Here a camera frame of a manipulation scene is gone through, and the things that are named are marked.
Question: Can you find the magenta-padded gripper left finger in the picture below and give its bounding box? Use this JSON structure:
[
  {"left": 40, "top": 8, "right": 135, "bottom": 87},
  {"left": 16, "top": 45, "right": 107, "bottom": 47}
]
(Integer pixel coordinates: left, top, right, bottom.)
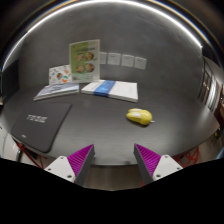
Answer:
[{"left": 44, "top": 143, "right": 96, "bottom": 187}]

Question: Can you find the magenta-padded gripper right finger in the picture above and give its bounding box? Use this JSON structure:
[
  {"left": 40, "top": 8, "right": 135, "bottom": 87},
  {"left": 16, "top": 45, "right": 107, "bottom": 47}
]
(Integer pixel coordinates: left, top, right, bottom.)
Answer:
[{"left": 133, "top": 143, "right": 184, "bottom": 186}]

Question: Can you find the yellow computer mouse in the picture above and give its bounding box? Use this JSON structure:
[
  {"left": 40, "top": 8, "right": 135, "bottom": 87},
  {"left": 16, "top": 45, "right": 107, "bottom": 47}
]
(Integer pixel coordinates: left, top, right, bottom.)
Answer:
[{"left": 125, "top": 108, "right": 155, "bottom": 127}]

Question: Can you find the dark grey mouse pad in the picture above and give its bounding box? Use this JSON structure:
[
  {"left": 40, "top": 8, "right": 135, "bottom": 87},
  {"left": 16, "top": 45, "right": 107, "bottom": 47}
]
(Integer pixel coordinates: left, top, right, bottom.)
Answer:
[{"left": 10, "top": 101, "right": 73, "bottom": 154}]

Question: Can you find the red metal table leg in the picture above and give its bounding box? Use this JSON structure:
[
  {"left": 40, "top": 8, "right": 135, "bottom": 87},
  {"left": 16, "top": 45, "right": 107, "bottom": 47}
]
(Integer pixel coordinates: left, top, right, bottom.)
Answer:
[
  {"left": 173, "top": 146, "right": 200, "bottom": 168},
  {"left": 16, "top": 141, "right": 48, "bottom": 169}
]

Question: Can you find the grey striped book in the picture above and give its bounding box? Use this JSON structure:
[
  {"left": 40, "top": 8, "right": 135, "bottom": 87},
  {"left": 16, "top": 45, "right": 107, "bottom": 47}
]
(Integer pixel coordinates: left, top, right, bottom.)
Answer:
[{"left": 33, "top": 82, "right": 80, "bottom": 102}]

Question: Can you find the white book with blue band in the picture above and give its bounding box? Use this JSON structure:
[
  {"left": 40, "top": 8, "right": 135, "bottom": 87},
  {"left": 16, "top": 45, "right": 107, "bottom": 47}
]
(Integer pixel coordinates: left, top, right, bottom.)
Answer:
[{"left": 80, "top": 79, "right": 139, "bottom": 103}]

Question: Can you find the white card with colourful stickers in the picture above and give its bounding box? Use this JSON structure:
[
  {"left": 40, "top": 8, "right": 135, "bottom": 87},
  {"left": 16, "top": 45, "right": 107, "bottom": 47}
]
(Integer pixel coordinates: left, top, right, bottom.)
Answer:
[{"left": 48, "top": 64, "right": 73, "bottom": 85}]

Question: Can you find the white ceiling light strip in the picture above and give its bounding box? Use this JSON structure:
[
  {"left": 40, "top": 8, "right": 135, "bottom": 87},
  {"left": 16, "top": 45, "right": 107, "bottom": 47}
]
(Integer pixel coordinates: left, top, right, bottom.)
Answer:
[{"left": 1, "top": 0, "right": 204, "bottom": 71}]

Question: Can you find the white wall socket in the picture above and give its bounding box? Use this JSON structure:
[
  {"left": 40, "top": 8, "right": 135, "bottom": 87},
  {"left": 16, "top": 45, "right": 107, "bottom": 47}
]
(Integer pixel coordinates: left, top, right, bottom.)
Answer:
[
  {"left": 99, "top": 51, "right": 108, "bottom": 65},
  {"left": 107, "top": 52, "right": 122, "bottom": 66},
  {"left": 121, "top": 53, "right": 135, "bottom": 68},
  {"left": 134, "top": 56, "right": 148, "bottom": 70}
]

